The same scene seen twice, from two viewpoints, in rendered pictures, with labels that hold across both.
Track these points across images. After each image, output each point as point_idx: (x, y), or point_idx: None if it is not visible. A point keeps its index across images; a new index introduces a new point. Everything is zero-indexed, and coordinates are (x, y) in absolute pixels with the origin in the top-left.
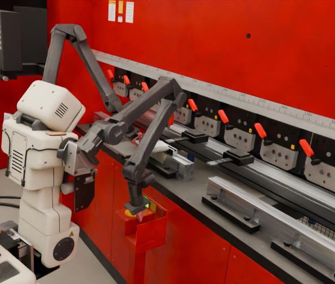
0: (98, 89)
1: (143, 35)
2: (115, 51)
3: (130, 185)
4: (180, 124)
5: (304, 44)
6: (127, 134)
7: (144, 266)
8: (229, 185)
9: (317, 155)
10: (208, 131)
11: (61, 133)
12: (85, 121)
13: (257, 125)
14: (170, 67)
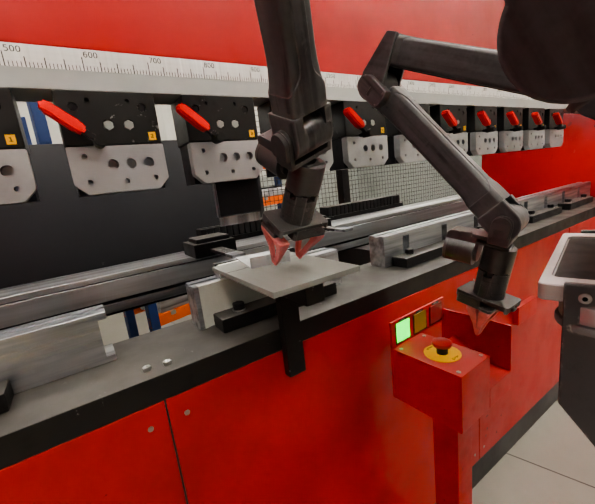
0: (301, 56)
1: None
2: None
3: (515, 249)
4: (98, 269)
5: (455, 10)
6: (313, 222)
7: (358, 501)
8: (396, 230)
9: (480, 126)
10: (376, 159)
11: None
12: None
13: (450, 112)
14: (256, 54)
